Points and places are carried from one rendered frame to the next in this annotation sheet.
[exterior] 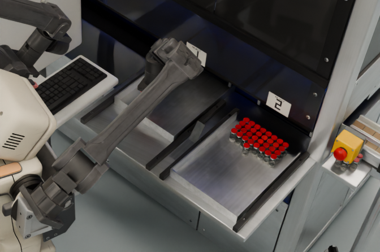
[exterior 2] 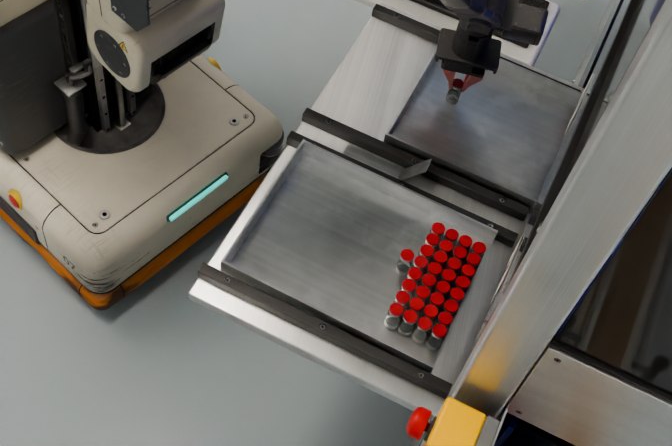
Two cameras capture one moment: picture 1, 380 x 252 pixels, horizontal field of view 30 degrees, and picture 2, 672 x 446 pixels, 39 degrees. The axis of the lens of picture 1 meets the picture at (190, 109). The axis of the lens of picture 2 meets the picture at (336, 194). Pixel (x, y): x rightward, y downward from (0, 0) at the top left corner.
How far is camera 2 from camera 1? 1.54 m
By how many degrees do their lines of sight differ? 45
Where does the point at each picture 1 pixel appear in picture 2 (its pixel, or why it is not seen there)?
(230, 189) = (302, 254)
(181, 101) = (494, 144)
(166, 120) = (433, 128)
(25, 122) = not seen: outside the picture
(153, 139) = (379, 116)
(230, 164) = (366, 247)
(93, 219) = not seen: hidden behind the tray
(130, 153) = (333, 88)
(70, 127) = not seen: hidden behind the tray
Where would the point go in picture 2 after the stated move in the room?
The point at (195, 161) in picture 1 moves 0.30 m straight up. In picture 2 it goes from (351, 188) to (379, 61)
